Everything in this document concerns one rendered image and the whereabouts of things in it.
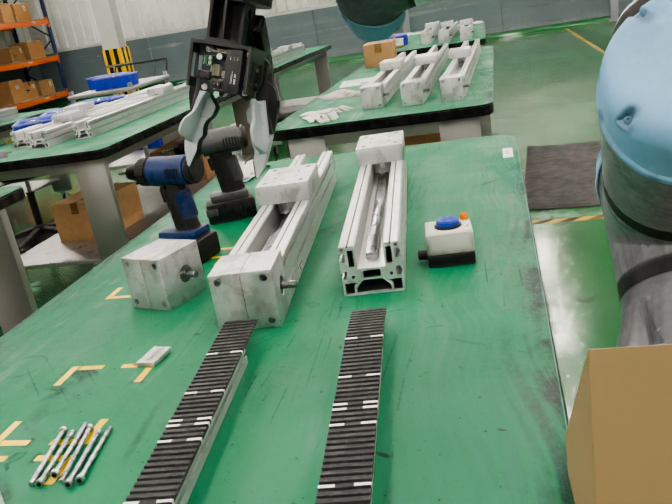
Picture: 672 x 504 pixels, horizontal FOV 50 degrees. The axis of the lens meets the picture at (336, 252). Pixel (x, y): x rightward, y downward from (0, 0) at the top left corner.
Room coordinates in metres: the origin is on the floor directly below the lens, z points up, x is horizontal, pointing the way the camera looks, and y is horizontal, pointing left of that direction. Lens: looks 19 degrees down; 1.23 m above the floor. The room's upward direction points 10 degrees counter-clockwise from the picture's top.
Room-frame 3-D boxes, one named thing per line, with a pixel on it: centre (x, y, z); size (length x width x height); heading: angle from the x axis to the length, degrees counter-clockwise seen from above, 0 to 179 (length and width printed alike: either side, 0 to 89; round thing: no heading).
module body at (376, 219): (1.47, -0.11, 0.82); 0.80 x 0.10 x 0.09; 171
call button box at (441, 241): (1.17, -0.19, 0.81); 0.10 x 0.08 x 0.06; 81
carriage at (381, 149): (1.71, -0.15, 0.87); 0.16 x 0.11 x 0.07; 171
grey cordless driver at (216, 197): (1.69, 0.26, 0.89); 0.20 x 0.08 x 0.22; 99
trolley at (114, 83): (6.33, 1.56, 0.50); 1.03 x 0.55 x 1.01; 171
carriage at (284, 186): (1.50, 0.08, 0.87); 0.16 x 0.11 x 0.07; 171
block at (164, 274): (1.20, 0.30, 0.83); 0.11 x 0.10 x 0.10; 57
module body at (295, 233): (1.50, 0.08, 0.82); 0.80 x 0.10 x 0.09; 171
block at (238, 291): (1.05, 0.13, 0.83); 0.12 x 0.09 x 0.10; 81
